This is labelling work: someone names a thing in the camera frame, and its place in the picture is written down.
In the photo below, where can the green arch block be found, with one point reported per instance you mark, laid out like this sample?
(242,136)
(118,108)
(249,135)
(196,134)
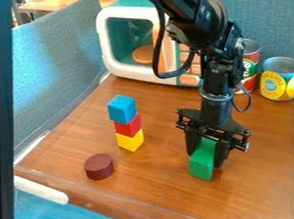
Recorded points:
(202,161)

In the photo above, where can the red cube block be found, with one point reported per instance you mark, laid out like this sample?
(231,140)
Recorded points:
(129,126)

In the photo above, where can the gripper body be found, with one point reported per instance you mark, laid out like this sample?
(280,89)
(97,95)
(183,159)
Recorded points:
(214,116)

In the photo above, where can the yellow cube block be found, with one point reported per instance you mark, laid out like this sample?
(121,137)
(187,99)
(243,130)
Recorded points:
(130,141)

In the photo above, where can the yellow toy can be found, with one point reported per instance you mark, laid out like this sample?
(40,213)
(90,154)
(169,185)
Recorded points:
(280,80)

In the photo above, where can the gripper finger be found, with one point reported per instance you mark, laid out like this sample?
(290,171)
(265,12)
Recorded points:
(222,154)
(192,144)

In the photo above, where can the dark red cylinder block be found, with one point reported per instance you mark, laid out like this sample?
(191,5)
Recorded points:
(99,166)

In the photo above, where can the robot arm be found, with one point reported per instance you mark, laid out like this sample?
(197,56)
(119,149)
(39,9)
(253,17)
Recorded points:
(191,12)

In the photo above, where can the toy microwave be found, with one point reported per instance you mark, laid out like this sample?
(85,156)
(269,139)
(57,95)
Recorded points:
(139,42)

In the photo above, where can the blue cube block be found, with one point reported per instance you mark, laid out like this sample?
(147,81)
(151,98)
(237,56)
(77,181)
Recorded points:
(122,108)

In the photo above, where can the red toy can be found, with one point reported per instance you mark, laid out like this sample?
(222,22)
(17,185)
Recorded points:
(251,65)

